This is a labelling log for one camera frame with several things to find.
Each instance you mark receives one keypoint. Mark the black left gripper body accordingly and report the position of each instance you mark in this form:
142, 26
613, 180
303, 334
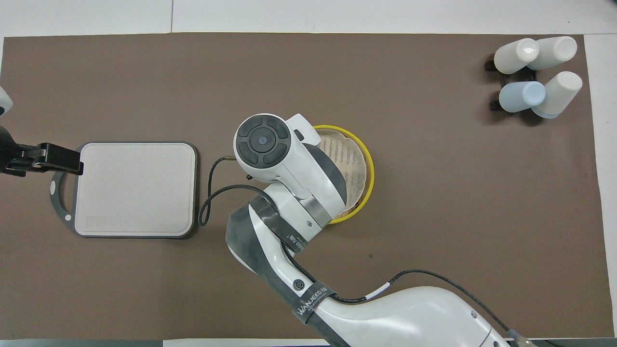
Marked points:
14, 156

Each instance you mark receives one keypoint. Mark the yellow steamer tier with liner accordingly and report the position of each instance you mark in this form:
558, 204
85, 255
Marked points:
371, 168

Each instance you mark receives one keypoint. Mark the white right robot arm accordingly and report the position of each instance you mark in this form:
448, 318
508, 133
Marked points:
299, 183

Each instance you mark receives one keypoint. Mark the white perforated steamer liner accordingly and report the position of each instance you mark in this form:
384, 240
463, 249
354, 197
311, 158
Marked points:
352, 168

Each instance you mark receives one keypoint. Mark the white cutting board grey rim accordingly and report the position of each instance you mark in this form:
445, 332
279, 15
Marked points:
135, 188

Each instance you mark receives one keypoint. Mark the brown table mat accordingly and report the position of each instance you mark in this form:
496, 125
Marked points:
434, 193

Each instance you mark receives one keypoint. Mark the black cup rack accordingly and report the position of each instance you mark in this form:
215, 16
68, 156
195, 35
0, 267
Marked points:
488, 65

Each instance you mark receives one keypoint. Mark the light blue cup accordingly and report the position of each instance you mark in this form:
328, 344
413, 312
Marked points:
523, 96

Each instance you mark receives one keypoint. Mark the cream white cup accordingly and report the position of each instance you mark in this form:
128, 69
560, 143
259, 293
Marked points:
516, 55

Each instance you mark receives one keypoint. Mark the white cup blue rim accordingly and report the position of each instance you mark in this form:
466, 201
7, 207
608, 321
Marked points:
556, 50
559, 94

